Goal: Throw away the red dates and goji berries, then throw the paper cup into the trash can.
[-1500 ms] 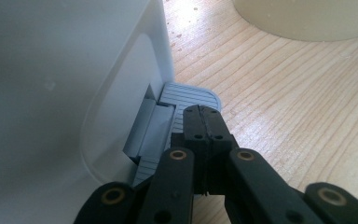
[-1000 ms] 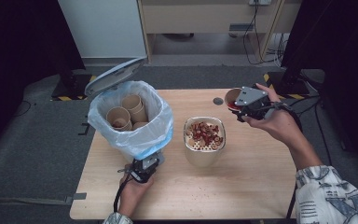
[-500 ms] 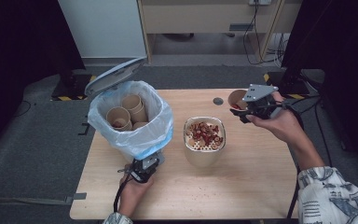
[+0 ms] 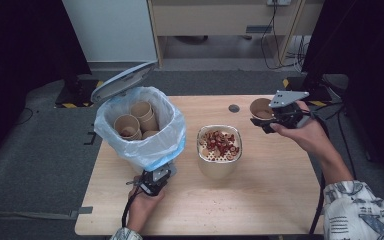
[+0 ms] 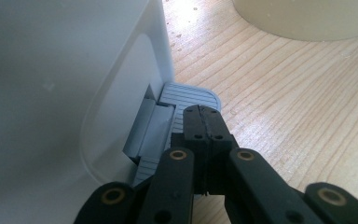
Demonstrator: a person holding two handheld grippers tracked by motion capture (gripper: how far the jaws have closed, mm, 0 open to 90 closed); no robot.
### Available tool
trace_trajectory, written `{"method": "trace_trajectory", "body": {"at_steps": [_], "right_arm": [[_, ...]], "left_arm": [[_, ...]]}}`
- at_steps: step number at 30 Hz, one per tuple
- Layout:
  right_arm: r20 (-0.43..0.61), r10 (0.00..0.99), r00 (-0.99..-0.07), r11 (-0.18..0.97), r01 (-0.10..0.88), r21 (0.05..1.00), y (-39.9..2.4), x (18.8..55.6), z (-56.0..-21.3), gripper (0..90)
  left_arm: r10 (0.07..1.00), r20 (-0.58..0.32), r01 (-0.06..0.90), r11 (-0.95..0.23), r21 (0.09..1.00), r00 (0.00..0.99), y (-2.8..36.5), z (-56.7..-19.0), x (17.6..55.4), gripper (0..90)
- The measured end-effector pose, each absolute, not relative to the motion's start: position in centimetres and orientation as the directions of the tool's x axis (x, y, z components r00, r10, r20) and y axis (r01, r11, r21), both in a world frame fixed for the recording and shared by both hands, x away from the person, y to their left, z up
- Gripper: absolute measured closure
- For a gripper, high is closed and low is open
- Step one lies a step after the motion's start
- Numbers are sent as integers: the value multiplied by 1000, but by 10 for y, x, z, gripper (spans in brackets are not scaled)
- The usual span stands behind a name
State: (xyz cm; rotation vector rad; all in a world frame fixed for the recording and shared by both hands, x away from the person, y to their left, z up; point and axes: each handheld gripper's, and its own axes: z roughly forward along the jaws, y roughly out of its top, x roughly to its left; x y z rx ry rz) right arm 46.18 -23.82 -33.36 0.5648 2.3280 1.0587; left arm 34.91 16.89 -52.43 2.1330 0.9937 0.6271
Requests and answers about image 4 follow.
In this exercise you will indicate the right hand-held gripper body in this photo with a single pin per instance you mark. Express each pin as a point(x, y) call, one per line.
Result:
point(288, 111)

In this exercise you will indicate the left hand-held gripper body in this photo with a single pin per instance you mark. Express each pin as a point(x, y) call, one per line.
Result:
point(153, 183)

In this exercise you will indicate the brown paper cup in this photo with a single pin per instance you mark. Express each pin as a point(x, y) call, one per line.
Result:
point(150, 134)
point(259, 107)
point(141, 109)
point(150, 124)
point(126, 124)

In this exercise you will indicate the translucent plastic bin liner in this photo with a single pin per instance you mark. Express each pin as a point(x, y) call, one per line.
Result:
point(153, 146)

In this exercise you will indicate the grey pedal trash bin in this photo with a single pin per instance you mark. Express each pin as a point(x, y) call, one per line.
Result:
point(123, 81)

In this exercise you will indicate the person's left hand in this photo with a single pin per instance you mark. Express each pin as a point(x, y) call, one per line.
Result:
point(143, 208)

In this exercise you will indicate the person's right hand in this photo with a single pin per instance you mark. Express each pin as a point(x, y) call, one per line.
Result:
point(308, 138)

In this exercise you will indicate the grey round table grommet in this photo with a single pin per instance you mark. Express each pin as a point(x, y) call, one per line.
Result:
point(234, 108)

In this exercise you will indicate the black stand base striped tape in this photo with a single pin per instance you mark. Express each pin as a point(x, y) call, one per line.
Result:
point(76, 95)
point(316, 93)

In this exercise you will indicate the red and brown food scraps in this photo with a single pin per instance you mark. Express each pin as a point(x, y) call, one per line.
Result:
point(219, 144)

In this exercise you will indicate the grey floor tape strip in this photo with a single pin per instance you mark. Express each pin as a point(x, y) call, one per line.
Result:
point(81, 211)

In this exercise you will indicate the dark curtain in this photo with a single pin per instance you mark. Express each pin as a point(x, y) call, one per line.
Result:
point(363, 40)
point(20, 50)

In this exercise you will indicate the white power strip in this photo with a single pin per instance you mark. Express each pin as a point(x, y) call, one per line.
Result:
point(279, 2)

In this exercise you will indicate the light wooden cabinet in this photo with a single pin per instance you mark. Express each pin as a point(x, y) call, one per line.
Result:
point(213, 20)

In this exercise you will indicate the white panel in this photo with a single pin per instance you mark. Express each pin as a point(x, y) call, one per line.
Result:
point(110, 30)

